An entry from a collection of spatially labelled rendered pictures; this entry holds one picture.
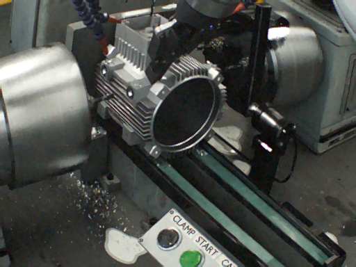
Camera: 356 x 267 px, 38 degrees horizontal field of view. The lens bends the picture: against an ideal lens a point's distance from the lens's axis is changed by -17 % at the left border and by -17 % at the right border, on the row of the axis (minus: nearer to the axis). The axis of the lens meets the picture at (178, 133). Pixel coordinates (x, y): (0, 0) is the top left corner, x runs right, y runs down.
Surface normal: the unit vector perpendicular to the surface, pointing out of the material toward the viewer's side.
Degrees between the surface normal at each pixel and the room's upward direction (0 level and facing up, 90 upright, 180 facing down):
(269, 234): 90
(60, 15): 90
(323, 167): 0
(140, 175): 90
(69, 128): 77
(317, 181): 0
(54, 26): 90
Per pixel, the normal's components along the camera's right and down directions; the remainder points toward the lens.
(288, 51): 0.54, -0.08
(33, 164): 0.55, 0.63
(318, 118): -0.81, 0.24
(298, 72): 0.59, 0.29
